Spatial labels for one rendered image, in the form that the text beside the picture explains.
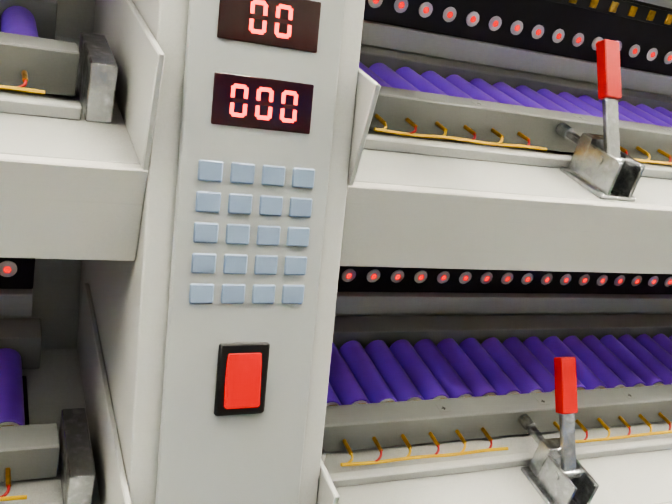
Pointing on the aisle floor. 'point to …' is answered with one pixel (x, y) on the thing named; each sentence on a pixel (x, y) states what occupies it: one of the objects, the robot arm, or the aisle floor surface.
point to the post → (138, 484)
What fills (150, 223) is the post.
